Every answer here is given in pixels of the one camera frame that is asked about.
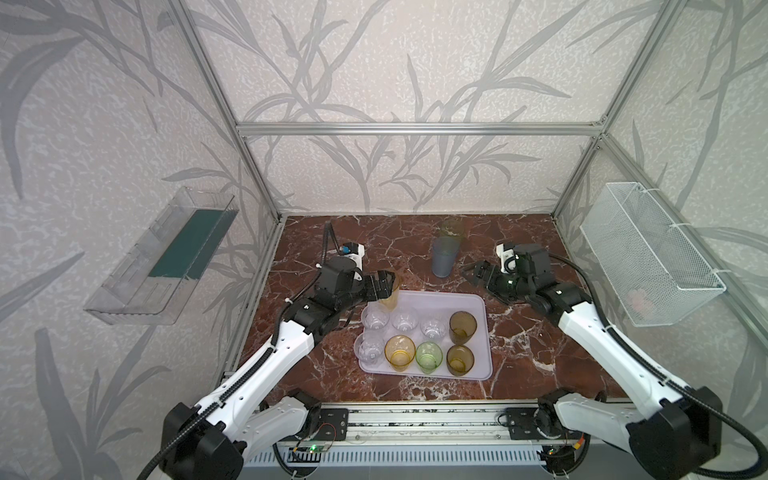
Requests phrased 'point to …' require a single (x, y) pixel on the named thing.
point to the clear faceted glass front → (369, 348)
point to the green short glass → (429, 356)
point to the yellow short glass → (399, 352)
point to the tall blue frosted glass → (444, 254)
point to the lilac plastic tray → (426, 302)
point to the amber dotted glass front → (460, 359)
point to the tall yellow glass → (390, 304)
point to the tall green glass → (453, 227)
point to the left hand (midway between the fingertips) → (387, 270)
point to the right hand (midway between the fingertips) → (471, 269)
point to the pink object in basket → (636, 298)
